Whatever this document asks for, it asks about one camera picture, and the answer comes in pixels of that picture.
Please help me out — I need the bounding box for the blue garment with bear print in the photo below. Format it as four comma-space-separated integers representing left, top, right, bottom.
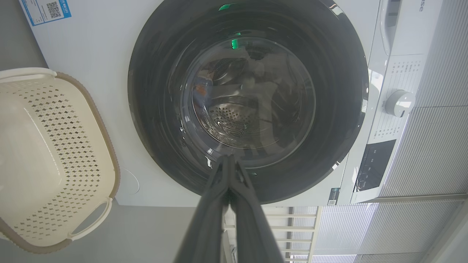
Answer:
196, 69, 214, 110

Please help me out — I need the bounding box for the white detergent drawer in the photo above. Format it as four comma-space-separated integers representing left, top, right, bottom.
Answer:
378, 0, 445, 56

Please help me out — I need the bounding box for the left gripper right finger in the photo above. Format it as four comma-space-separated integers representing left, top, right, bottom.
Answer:
227, 155, 285, 263

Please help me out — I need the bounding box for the white round control knob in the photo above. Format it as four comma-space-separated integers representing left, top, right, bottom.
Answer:
385, 89, 416, 118

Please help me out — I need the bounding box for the cream perforated laundry basket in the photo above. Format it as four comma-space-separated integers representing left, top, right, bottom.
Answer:
0, 67, 121, 254

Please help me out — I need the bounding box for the black glass washing machine door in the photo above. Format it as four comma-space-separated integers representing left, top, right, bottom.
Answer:
127, 0, 370, 205

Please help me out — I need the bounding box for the black display panel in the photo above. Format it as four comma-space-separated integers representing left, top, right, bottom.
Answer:
353, 139, 397, 193

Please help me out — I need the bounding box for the small black sticker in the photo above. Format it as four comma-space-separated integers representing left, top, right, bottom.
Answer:
327, 188, 341, 206

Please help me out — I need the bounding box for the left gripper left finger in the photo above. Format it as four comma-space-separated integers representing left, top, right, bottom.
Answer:
174, 154, 234, 263

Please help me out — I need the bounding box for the white washing machine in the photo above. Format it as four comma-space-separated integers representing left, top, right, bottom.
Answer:
18, 0, 445, 207

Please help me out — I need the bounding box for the white metal rack frame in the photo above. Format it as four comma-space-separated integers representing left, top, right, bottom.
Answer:
223, 206, 322, 263

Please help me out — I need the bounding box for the blue energy label sticker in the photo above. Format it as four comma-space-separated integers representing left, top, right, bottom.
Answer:
19, 0, 72, 27

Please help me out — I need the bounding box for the round white filter cover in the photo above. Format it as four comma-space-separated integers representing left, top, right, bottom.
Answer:
119, 167, 140, 195

